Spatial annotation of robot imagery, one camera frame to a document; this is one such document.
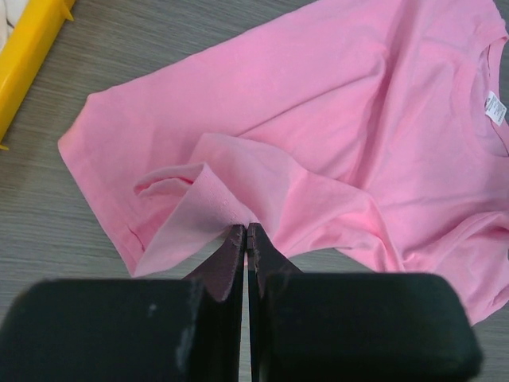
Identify yellow plastic bin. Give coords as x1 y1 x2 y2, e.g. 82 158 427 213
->
1 0 76 137

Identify pink t shirt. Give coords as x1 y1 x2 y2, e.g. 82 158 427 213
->
58 1 508 323

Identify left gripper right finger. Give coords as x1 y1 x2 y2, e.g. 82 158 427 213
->
247 224 484 381

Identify white t shirt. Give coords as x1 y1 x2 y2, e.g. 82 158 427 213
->
0 0 29 45

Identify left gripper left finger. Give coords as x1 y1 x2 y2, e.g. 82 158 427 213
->
1 225 244 381

